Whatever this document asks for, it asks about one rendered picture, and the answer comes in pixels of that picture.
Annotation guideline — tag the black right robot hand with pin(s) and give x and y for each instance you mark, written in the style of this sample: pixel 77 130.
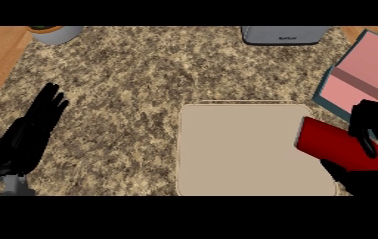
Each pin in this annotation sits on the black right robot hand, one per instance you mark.
pixel 362 179

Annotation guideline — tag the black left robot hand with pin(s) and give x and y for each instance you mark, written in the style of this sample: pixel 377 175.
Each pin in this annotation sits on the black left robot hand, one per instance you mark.
pixel 30 133

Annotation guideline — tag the red can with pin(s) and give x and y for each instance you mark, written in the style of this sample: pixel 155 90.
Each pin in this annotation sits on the red can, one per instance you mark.
pixel 334 144

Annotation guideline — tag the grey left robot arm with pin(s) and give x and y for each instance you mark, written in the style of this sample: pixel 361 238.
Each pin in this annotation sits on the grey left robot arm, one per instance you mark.
pixel 14 185

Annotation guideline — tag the beige tray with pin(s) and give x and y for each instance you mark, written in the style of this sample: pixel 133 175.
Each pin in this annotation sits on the beige tray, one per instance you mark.
pixel 253 149

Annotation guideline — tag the pink and teal box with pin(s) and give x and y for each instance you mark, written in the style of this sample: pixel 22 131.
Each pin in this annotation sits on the pink and teal box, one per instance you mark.
pixel 352 74

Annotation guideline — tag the grey plant pot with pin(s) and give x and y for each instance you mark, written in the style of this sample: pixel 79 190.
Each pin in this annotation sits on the grey plant pot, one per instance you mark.
pixel 55 33

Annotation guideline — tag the grey appliance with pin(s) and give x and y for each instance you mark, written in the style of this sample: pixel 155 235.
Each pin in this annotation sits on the grey appliance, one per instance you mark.
pixel 285 35

